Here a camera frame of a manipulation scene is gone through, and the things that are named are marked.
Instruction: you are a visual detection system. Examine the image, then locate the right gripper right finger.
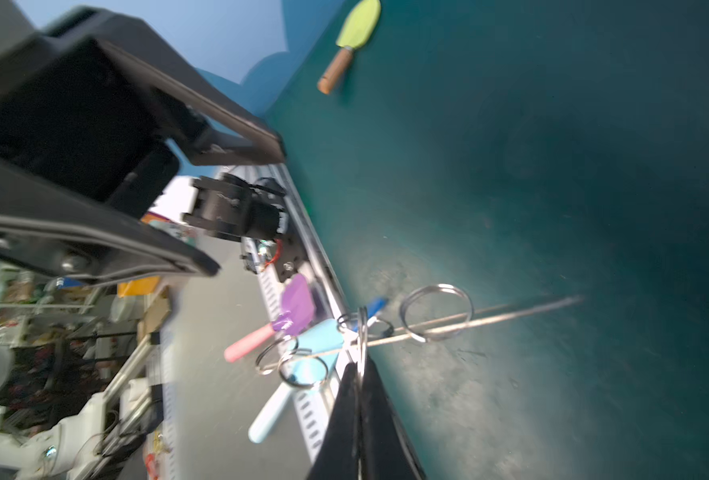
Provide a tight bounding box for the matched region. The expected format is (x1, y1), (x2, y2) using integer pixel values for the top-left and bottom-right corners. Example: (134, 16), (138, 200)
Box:
(359, 358), (426, 480)

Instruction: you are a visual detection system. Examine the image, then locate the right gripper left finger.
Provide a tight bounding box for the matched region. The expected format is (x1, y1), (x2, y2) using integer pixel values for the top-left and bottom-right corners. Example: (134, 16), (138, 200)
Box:
(306, 363), (360, 480)

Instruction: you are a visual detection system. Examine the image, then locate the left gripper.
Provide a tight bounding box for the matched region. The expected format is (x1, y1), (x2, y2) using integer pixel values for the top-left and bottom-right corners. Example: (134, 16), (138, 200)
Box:
(0, 5), (286, 285)

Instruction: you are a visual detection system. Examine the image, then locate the purple toy shovel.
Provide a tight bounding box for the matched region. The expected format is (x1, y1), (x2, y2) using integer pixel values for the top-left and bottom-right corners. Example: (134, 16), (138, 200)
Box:
(224, 274), (316, 363)

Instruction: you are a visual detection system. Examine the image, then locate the teal toy shovel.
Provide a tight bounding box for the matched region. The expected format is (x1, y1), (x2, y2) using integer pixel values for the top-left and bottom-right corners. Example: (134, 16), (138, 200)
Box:
(248, 318), (344, 444)

